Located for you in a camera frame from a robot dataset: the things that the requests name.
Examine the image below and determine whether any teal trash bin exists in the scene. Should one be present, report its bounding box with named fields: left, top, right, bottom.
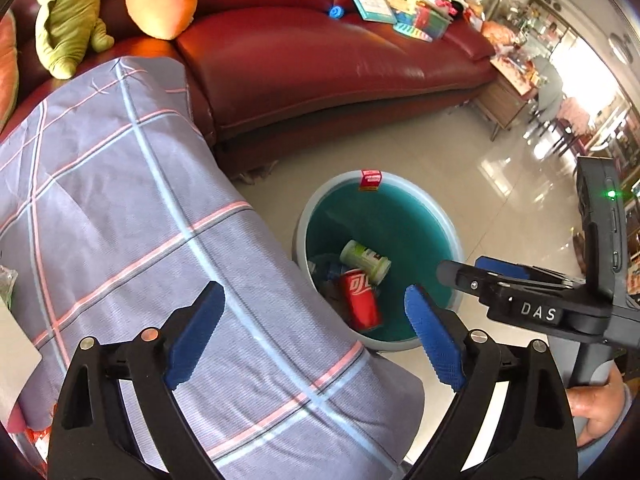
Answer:
left=292, top=170, right=464, bottom=352

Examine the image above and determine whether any blue toy ball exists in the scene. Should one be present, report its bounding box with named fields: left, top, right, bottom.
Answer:
left=329, top=6, right=345, bottom=20

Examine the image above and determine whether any red leather sofa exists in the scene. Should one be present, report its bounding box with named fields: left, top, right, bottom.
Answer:
left=1, top=0, right=496, bottom=181

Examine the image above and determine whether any white cylindrical container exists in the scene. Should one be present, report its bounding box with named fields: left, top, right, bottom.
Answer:
left=340, top=240, right=392, bottom=285

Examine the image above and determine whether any pink plush pillow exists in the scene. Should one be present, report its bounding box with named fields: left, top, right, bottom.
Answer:
left=0, top=10, right=20, bottom=129

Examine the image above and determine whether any wooden side table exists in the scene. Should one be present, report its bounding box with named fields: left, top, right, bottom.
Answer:
left=474, top=58, right=537, bottom=141

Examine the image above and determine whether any plaid grey tablecloth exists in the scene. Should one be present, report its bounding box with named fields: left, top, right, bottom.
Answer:
left=1, top=56, right=424, bottom=479

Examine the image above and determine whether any red soda can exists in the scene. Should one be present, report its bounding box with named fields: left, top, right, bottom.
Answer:
left=338, top=269, right=382, bottom=332

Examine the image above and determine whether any green white medicine box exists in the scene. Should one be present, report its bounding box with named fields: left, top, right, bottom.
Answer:
left=0, top=301, right=41, bottom=425

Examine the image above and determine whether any green dinosaur plush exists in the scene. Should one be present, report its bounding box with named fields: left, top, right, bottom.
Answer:
left=35, top=0, right=114, bottom=80

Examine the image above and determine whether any person's right hand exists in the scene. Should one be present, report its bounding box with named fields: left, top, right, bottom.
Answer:
left=566, top=364, right=626, bottom=448

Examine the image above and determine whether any teal children's book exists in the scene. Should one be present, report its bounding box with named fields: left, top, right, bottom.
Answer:
left=352, top=0, right=397, bottom=25

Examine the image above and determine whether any clear plastic water bottle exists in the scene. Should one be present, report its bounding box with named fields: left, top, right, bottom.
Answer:
left=307, top=254, right=349, bottom=306

